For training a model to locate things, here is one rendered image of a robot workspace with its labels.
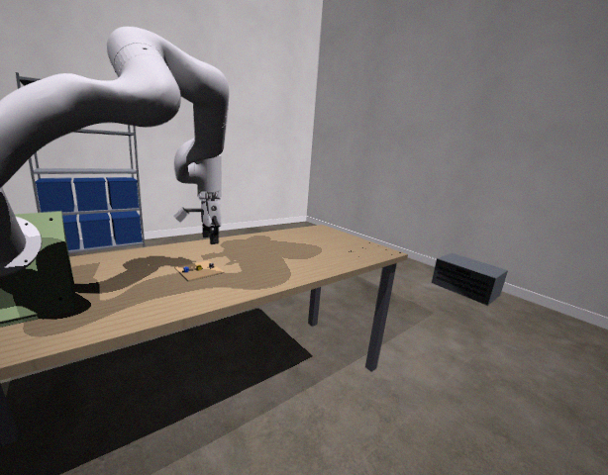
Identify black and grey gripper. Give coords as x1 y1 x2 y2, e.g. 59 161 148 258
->
199 198 221 244

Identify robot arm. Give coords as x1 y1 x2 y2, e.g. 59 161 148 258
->
0 27 229 277

